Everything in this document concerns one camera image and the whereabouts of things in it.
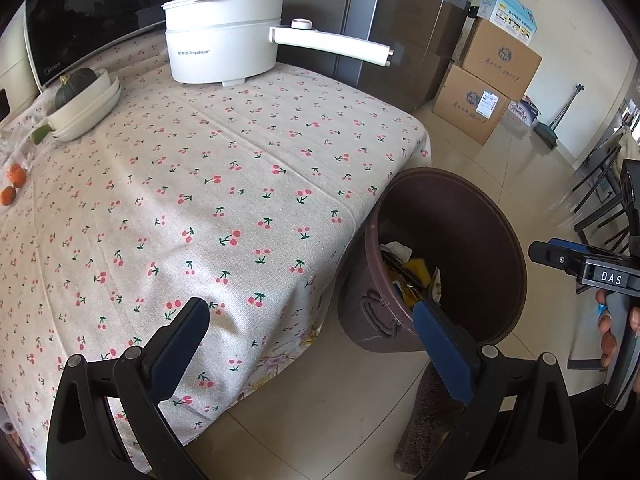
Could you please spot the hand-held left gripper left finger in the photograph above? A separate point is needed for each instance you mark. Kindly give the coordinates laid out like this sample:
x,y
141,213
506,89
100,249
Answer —
x,y
175,355

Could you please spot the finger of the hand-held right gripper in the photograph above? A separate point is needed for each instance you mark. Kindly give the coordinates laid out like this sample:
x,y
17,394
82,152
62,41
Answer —
x,y
555,259

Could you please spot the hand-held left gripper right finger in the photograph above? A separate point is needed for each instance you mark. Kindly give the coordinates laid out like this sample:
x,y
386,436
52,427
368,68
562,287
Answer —
x,y
440,355

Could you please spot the trash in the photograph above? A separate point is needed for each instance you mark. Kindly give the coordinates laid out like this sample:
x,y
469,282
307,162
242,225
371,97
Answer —
x,y
395,266

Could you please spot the brown plastic bin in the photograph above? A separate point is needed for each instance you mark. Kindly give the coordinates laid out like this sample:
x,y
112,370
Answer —
x,y
460,220

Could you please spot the white tissue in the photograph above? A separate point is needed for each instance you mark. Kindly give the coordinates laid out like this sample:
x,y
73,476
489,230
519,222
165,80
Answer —
x,y
397,249

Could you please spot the person's right hand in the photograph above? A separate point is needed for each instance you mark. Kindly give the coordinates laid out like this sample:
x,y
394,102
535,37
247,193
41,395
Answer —
x,y
606,330

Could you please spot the brown fuzzy cloth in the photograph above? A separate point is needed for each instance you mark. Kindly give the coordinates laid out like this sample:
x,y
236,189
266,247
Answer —
x,y
425,425

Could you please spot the black chair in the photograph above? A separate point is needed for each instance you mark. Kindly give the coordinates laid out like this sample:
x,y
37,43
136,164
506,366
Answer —
x,y
605,200

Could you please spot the green broom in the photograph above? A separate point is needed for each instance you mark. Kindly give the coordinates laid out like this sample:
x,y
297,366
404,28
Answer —
x,y
547,135

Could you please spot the blue white bag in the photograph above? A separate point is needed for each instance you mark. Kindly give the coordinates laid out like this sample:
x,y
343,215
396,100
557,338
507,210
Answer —
x,y
522,115

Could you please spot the cardboard box with label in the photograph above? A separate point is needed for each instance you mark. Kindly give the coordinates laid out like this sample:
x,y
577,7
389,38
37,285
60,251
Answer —
x,y
465,110

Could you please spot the cherry print tablecloth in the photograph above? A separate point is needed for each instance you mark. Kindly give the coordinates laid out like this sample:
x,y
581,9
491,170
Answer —
x,y
225,185

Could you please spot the tangerine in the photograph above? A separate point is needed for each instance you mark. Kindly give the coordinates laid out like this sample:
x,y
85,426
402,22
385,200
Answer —
x,y
7,195
16,175

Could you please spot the blue white carton box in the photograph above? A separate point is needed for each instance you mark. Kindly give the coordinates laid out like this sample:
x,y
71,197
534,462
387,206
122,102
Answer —
x,y
507,12

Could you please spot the small green fruit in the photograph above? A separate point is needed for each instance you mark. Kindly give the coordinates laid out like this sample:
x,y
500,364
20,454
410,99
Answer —
x,y
40,134

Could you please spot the green pumpkin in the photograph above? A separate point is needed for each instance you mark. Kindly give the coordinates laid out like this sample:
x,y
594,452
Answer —
x,y
72,90

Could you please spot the grey refrigerator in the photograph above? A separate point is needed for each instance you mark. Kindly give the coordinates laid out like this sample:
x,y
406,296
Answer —
x,y
400,10

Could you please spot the white electric pot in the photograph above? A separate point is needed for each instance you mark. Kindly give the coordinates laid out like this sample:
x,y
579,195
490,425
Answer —
x,y
220,50

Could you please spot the black microwave oven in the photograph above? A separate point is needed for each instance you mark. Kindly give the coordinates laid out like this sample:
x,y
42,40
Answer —
x,y
100,5

